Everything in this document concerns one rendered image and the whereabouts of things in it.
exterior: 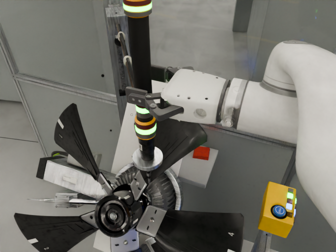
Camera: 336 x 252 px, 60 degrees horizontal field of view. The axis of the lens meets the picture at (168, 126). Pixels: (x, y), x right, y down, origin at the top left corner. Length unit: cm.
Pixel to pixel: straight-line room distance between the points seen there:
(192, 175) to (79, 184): 55
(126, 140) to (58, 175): 28
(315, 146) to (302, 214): 151
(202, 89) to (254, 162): 114
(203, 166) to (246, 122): 99
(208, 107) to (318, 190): 21
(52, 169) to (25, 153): 184
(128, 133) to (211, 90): 68
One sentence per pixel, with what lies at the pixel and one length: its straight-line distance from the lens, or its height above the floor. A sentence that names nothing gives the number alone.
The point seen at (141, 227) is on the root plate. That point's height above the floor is 118.
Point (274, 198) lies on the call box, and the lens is 114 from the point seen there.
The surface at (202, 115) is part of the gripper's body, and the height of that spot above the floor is 164.
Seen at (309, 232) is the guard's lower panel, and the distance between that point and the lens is 198.
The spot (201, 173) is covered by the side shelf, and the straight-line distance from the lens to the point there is 142.
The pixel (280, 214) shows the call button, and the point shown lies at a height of 108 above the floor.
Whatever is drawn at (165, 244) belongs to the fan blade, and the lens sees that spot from 86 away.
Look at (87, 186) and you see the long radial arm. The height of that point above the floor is 111.
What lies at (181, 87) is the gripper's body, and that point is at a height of 168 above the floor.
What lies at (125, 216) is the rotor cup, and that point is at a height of 123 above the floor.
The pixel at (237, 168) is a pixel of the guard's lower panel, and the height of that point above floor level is 73.
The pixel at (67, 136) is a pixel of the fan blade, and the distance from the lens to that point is 98.
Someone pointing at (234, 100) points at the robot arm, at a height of 168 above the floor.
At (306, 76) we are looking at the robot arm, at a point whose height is 177.
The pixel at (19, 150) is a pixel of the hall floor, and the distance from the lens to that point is 305.
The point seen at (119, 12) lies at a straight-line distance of 113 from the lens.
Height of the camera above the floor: 195
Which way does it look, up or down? 41 degrees down
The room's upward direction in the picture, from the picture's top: straight up
